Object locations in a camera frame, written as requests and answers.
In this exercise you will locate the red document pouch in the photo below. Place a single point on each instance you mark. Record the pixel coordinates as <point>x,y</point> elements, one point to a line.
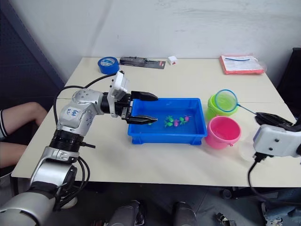
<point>242,67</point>

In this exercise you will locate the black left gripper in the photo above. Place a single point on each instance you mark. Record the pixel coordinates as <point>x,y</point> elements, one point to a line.
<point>125,109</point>

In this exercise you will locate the blue plastic tub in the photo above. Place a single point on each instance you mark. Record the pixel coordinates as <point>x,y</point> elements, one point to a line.
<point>164,139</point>

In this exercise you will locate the seated person with bare legs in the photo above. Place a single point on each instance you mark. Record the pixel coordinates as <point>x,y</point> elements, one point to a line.
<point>21,115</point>

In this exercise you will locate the black tool package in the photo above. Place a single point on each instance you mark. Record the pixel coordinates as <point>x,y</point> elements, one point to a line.
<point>138,62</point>

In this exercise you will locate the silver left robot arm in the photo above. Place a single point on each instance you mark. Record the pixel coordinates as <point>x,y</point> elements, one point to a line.
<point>73,117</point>

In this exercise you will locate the dark grey rounded shape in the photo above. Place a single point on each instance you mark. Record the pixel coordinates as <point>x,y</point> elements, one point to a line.
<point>184,214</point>
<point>128,214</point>

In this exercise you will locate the pink toy fish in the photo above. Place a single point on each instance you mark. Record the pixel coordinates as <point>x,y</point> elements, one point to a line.
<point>176,122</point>
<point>187,117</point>

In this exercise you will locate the person in jeans and sneakers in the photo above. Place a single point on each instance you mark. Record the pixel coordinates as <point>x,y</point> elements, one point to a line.
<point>284,207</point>

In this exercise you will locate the black chair base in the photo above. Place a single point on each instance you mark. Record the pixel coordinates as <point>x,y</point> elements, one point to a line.
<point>240,193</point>

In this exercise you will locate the small white and red box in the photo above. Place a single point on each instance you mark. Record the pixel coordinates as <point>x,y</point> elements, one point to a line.
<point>172,60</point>

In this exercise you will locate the blue tape roll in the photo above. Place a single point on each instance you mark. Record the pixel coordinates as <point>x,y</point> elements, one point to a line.
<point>103,67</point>

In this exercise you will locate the pink plastic bucket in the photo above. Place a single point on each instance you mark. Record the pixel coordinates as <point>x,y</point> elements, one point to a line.
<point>223,133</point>

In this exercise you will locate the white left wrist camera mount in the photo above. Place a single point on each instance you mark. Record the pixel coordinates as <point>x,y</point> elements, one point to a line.
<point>118,86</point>

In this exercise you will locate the dark blue partition panel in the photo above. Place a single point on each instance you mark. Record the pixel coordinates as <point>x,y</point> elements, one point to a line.
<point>18,58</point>

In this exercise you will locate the green plastic bucket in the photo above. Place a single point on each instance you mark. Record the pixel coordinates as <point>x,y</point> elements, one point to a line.
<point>211,108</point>

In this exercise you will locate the small blue-rimmed fishing net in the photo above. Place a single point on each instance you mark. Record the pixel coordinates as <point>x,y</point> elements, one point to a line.
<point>225,101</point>

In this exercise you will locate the black chair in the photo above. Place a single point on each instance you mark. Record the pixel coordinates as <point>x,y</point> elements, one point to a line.
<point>291,82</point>

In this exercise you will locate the green toy fish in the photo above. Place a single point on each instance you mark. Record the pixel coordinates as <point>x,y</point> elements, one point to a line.
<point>182,120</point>
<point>168,124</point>
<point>169,118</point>
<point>149,124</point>

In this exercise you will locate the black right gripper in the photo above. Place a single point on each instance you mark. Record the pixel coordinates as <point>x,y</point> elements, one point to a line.
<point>295,126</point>

